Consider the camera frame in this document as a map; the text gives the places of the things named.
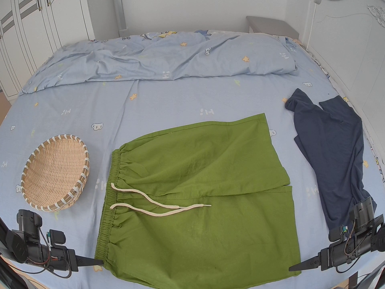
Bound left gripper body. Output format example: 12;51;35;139
40;244;79;273

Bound dark blue garment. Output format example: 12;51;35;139
283;88;376;231

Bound round woven basket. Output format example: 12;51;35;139
20;134;91;212

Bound grey bedside table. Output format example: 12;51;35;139
246;15;301;40

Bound white vertical pipe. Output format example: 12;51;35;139
113;0;127;37

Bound black cable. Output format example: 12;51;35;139
12;261;73;279
335;260;359;274

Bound green shorts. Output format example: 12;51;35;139
94;113;302;289

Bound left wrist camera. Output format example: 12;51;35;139
48;229;67;248

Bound white wardrobe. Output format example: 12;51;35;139
0;0;97;100

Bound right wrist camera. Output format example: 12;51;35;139
329;225;345;242

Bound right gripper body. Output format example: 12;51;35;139
319;240;360;271

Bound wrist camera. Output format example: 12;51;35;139
48;229;67;248
329;225;345;242

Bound pale blue quilt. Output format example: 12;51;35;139
19;29;298;95

